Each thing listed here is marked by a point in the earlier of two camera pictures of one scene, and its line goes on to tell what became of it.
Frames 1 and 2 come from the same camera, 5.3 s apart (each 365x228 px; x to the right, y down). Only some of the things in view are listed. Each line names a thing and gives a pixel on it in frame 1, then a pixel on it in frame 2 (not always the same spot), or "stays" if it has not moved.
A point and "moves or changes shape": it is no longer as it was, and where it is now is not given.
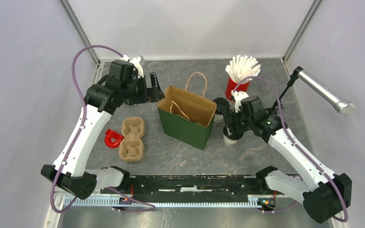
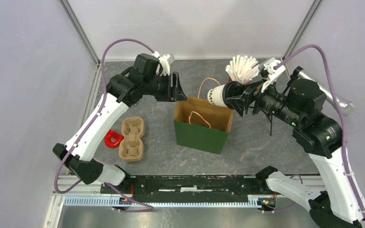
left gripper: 151,94 → 176,91
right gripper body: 243,123 → 273,101
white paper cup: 229,141 → 217,96
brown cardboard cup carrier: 131,148 stays
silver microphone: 326,93 stays
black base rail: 197,186 stays
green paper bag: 187,116 moves or changes shape
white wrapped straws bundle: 240,67 stays
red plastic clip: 110,134 stays
